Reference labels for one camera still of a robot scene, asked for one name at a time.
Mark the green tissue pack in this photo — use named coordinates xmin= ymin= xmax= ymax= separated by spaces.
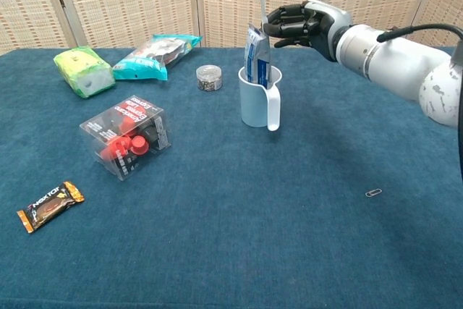
xmin=53 ymin=46 xmax=116 ymax=99

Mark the light blue plastic mug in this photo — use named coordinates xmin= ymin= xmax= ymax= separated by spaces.
xmin=238 ymin=65 xmax=283 ymax=132

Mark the teal snack bag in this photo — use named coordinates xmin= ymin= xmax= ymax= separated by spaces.
xmin=112 ymin=34 xmax=203 ymax=82

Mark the blue table cloth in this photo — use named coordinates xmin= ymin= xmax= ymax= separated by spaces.
xmin=0 ymin=46 xmax=463 ymax=309

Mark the brown orange chocolate bar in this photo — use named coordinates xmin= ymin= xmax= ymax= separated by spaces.
xmin=16 ymin=180 xmax=86 ymax=234

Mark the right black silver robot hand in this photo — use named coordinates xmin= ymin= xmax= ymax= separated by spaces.
xmin=263 ymin=0 xmax=354 ymax=63

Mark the blue white toothpaste tube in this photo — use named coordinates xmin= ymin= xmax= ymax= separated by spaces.
xmin=244 ymin=22 xmax=272 ymax=89

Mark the small clear jar white lid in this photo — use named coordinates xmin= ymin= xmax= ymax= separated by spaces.
xmin=195 ymin=64 xmax=223 ymax=92

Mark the woven folding screen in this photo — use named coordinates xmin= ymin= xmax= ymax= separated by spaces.
xmin=0 ymin=0 xmax=463 ymax=56

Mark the clear box of coffee capsules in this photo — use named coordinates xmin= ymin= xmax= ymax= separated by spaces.
xmin=79 ymin=94 xmax=172 ymax=182

